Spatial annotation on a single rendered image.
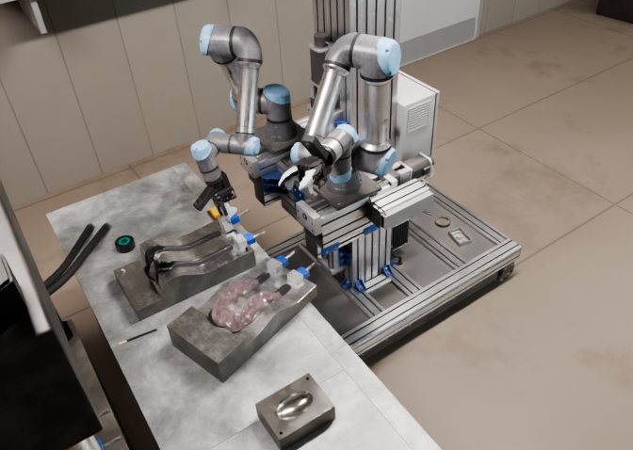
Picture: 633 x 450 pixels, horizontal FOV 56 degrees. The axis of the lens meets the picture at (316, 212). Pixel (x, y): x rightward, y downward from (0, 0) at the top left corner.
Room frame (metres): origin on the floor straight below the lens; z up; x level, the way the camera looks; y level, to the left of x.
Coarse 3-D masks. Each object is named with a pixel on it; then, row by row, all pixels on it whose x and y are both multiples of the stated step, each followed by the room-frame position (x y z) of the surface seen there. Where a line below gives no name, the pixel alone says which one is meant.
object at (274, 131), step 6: (288, 120) 2.33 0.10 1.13; (270, 126) 2.32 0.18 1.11; (276, 126) 2.31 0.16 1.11; (282, 126) 2.31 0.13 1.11; (288, 126) 2.32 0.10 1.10; (294, 126) 2.36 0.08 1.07; (270, 132) 2.31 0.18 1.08; (276, 132) 2.31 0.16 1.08; (282, 132) 2.30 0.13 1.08; (288, 132) 2.31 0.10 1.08; (294, 132) 2.33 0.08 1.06; (270, 138) 2.30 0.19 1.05; (276, 138) 2.29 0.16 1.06; (282, 138) 2.29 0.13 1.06; (288, 138) 2.30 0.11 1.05
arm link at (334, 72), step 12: (348, 36) 1.91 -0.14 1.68; (336, 48) 1.89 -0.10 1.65; (348, 48) 1.87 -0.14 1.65; (324, 60) 1.90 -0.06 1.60; (336, 60) 1.87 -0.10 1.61; (348, 60) 1.87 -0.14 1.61; (324, 72) 1.87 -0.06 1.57; (336, 72) 1.86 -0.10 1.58; (348, 72) 1.87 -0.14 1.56; (324, 84) 1.84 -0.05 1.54; (336, 84) 1.84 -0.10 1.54; (324, 96) 1.81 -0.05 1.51; (336, 96) 1.82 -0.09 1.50; (312, 108) 1.81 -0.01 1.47; (324, 108) 1.78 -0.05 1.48; (312, 120) 1.77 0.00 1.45; (324, 120) 1.76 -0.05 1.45; (312, 132) 1.74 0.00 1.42; (324, 132) 1.74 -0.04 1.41; (300, 144) 1.73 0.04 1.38; (300, 156) 1.69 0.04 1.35
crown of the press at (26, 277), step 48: (0, 192) 0.71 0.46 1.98; (0, 240) 0.57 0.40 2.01; (0, 288) 0.44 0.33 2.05; (0, 336) 0.41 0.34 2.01; (48, 336) 0.41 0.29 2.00; (0, 384) 0.38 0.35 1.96; (48, 384) 0.40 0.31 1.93; (0, 432) 0.37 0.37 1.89; (48, 432) 0.39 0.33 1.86; (96, 432) 0.41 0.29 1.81
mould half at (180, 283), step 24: (168, 240) 1.81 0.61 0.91; (192, 240) 1.83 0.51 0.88; (216, 240) 1.81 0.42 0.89; (144, 264) 1.72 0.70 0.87; (216, 264) 1.68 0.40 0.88; (240, 264) 1.71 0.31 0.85; (144, 288) 1.59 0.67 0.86; (168, 288) 1.55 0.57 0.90; (192, 288) 1.60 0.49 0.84; (144, 312) 1.50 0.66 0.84
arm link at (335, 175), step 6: (348, 156) 1.62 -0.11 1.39; (336, 162) 1.61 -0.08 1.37; (342, 162) 1.61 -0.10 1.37; (348, 162) 1.62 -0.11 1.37; (336, 168) 1.61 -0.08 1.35; (342, 168) 1.61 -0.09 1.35; (348, 168) 1.62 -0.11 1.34; (330, 174) 1.64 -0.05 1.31; (336, 174) 1.62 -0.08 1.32; (342, 174) 1.61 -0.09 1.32; (348, 174) 1.62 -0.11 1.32; (336, 180) 1.62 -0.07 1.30; (342, 180) 1.61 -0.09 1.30; (348, 180) 1.62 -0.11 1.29
